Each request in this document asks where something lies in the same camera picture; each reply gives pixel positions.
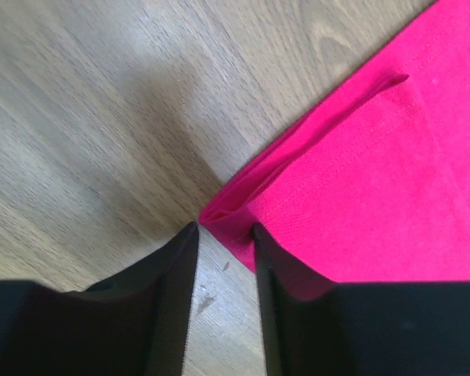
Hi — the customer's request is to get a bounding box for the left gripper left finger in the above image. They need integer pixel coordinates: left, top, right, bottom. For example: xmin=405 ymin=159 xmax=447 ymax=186
xmin=0 ymin=223 xmax=199 ymax=375

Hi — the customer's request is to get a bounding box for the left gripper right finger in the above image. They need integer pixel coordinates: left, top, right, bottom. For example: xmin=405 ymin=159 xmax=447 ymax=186
xmin=252 ymin=225 xmax=470 ymax=375

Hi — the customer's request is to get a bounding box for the pink t shirt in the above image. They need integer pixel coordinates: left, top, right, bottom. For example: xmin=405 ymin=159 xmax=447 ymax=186
xmin=199 ymin=1 xmax=470 ymax=282

